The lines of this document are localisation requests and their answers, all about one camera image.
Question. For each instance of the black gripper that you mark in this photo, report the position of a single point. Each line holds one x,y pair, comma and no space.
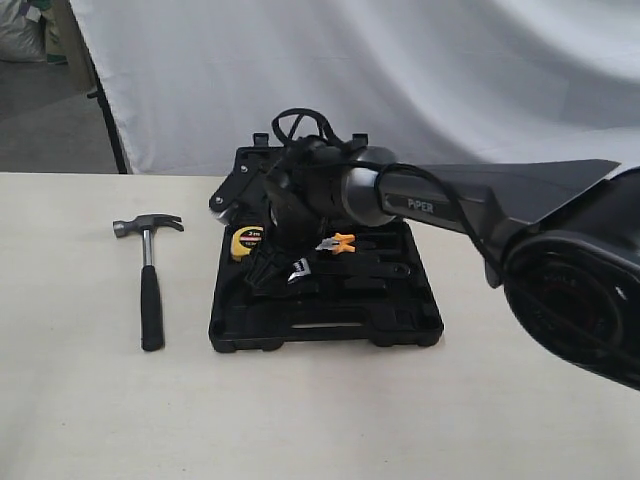
297,210

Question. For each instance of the adjustable wrench black handle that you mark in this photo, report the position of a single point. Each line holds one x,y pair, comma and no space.
309,267

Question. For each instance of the black plastic tool case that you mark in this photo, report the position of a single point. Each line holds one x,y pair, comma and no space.
386,312

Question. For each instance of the claw hammer black grip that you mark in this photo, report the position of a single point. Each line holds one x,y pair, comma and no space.
151,313

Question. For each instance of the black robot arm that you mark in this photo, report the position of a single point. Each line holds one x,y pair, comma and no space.
560,239

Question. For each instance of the yellow tape measure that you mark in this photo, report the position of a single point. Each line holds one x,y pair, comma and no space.
244,240

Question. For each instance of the white backdrop cloth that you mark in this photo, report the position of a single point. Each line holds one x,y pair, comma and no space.
188,82

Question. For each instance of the black backdrop stand pole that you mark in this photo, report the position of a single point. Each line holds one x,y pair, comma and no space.
98,94

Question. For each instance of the white sack in background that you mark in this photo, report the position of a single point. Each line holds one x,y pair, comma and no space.
21,33

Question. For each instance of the orange handled pliers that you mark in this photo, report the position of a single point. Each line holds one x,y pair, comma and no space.
338,244

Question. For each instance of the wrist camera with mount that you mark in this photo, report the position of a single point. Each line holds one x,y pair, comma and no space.
241,193

